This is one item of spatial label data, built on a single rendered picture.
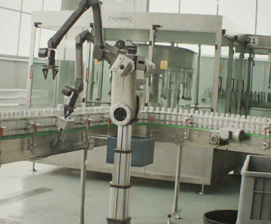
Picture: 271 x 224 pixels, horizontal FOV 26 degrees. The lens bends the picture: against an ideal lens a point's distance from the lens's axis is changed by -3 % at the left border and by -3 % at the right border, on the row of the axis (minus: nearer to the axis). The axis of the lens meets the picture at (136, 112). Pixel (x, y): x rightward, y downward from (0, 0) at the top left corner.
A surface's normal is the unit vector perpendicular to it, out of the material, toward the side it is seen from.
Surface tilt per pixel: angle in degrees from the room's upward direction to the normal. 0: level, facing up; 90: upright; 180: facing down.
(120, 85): 90
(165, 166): 90
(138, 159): 90
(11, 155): 90
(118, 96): 101
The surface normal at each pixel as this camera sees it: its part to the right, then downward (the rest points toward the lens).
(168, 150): -0.33, 0.03
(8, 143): 0.94, 0.08
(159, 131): 0.11, 0.06
